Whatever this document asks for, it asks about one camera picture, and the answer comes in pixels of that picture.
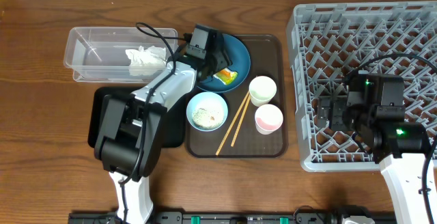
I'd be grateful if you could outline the white tissue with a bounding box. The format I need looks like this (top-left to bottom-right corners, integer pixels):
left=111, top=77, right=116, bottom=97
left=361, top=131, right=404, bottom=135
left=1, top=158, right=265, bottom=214
left=125, top=46, right=167, bottom=76

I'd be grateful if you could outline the light blue bowl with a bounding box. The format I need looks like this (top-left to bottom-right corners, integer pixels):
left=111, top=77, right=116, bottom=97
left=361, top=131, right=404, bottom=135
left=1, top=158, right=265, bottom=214
left=186, top=92, right=228, bottom=132

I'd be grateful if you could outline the pink plastic cup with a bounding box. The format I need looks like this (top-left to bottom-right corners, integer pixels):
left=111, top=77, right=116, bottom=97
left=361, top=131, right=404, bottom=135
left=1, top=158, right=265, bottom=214
left=255, top=104, right=283, bottom=135

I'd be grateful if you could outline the cream plastic cup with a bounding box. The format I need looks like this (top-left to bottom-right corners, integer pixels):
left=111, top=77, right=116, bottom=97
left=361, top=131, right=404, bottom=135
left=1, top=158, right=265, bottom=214
left=249, top=76, right=277, bottom=107

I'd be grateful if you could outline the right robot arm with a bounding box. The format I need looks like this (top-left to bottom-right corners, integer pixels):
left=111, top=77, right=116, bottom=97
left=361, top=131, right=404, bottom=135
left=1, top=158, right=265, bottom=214
left=317, top=74, right=436, bottom=223

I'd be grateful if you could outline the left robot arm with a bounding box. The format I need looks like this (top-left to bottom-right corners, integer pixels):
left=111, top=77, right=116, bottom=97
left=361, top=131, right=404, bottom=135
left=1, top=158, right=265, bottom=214
left=94, top=25, right=232, bottom=223

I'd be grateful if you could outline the grey dishwasher rack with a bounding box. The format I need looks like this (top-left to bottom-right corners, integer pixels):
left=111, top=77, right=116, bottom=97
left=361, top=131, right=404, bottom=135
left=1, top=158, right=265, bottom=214
left=287, top=1, right=436, bottom=172

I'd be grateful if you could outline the clear plastic waste bin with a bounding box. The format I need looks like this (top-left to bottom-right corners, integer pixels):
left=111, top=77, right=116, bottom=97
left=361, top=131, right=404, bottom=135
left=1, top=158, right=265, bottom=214
left=64, top=27, right=178, bottom=83

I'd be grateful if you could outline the dark blue plate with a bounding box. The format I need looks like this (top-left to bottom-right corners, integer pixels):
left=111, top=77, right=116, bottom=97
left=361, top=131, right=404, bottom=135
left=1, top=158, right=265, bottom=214
left=197, top=34, right=251, bottom=93

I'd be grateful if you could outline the left wooden chopstick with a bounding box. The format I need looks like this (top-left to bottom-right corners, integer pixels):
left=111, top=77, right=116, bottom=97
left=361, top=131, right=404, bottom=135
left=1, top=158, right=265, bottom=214
left=215, top=91, right=249, bottom=156

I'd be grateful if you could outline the wooden chopstick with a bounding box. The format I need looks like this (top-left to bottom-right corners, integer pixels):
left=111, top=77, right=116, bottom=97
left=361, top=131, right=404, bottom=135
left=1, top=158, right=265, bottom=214
left=231, top=92, right=250, bottom=147
left=215, top=91, right=249, bottom=156

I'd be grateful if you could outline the black plastic tray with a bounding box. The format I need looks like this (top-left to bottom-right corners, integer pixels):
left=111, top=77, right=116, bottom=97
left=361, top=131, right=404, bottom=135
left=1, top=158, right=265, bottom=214
left=88, top=85, right=186, bottom=148

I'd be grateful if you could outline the right wooden chopstick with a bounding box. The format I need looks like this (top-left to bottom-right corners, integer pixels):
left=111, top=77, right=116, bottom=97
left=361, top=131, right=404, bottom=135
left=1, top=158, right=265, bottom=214
left=231, top=92, right=250, bottom=147

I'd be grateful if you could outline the brown serving tray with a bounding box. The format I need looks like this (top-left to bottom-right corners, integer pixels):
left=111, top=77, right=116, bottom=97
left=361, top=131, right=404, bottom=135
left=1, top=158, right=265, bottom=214
left=184, top=34, right=288, bottom=158

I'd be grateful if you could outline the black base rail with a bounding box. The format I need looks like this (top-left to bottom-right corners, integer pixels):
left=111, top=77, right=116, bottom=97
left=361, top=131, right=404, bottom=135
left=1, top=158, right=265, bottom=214
left=67, top=211, right=397, bottom=224

